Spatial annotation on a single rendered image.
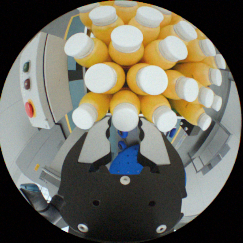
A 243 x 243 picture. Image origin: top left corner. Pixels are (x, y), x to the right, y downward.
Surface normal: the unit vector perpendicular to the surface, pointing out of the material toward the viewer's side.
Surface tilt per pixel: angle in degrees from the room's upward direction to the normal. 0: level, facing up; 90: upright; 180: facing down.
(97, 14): 0
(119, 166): 90
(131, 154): 90
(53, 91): 90
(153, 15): 0
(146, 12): 0
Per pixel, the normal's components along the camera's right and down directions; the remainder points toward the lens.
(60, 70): 1.00, 0.04
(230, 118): -0.99, -0.11
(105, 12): -0.05, 0.53
